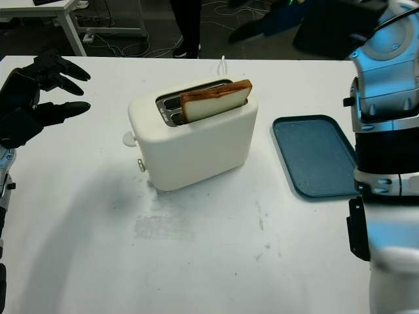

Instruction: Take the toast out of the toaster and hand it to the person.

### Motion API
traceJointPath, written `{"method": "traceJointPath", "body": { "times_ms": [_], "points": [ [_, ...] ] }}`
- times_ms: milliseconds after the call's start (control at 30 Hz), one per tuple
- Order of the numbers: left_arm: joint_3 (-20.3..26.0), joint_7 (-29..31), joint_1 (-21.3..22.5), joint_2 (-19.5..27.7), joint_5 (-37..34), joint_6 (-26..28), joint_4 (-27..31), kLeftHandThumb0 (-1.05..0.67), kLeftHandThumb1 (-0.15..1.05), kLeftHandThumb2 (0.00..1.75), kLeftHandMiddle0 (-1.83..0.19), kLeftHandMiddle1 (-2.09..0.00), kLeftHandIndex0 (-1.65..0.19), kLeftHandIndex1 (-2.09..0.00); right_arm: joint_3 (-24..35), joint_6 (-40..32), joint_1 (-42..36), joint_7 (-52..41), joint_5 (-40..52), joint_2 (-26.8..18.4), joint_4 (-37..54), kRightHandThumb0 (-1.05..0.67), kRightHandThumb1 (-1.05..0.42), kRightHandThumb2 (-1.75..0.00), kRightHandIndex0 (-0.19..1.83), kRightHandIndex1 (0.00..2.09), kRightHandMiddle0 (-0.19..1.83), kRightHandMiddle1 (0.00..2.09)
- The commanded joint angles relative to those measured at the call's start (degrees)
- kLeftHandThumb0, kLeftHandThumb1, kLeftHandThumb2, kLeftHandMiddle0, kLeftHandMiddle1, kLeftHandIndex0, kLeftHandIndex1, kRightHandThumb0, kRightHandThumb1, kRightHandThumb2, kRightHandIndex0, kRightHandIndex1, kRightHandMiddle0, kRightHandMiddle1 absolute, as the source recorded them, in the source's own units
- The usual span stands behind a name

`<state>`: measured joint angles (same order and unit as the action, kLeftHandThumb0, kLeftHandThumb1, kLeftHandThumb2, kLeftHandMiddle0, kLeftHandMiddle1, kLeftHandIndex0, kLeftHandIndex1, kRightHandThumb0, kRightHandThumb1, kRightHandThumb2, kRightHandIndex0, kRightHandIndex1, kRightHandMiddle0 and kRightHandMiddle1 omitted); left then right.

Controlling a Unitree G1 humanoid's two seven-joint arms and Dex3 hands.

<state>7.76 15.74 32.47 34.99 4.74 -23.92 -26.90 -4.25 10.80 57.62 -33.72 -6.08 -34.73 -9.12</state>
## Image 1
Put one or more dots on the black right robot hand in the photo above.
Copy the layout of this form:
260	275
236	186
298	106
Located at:
268	24

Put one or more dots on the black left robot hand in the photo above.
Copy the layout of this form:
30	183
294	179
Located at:
19	88

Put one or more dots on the toast slice with brown crust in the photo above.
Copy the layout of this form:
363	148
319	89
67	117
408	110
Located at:
212	108

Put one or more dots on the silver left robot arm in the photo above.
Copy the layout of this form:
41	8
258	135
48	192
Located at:
4	196

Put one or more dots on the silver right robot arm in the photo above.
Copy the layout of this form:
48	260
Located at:
386	98

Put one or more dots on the person's legs in black trousers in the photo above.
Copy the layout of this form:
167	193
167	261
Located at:
188	26

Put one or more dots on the white two-slot toaster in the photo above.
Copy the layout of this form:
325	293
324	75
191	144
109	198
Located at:
196	150

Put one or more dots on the white power strip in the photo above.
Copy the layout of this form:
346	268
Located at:
89	37

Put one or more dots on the white desk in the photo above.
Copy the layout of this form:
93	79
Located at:
62	11

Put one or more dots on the blue plastic tray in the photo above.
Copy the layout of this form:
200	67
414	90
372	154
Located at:
314	153

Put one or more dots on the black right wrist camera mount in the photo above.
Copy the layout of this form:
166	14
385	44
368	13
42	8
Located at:
330	29

